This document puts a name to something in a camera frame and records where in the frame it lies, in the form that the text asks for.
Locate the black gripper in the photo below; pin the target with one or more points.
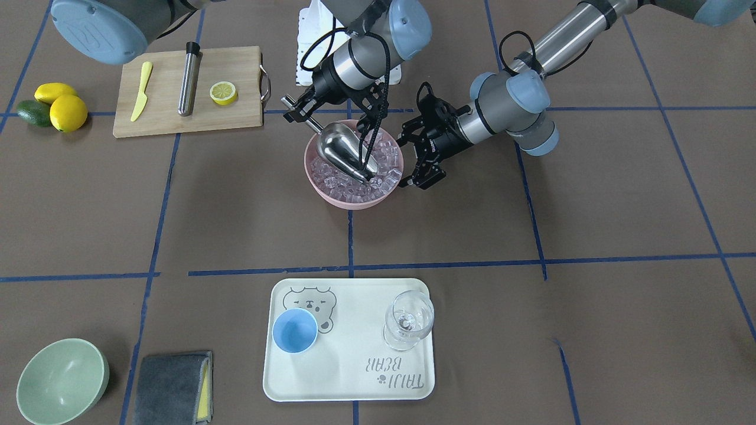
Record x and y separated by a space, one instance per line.
323 79
444 134

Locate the pink bowl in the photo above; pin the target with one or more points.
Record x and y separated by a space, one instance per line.
337 188

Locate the stainless steel ice scoop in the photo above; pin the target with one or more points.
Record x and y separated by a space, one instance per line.
343 149

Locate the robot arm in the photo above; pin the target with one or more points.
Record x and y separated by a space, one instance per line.
117 32
512 101

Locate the blue plastic cup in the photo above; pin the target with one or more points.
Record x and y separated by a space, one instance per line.
295 330

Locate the lemon half slice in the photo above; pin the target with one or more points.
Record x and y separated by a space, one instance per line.
223 93

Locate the steel cylinder black cap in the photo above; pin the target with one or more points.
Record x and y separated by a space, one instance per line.
190 79

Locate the yellow plastic knife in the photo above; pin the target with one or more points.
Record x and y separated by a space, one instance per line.
141 96

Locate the clear wine glass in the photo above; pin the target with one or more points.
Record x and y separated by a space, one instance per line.
408 319

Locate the round yellow lemon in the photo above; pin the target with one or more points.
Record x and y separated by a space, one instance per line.
68 113

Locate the cream bear tray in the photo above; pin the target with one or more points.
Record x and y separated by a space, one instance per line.
350 360

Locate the oval yellow lemon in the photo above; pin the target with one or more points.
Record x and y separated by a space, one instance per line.
49 92

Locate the green avocado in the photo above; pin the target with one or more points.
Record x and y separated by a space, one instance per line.
35 113

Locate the grey folded cloth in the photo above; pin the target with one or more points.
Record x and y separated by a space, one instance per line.
175 389

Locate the green bowl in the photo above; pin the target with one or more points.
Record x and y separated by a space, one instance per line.
62 381

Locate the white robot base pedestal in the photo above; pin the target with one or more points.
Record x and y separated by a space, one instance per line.
359 36

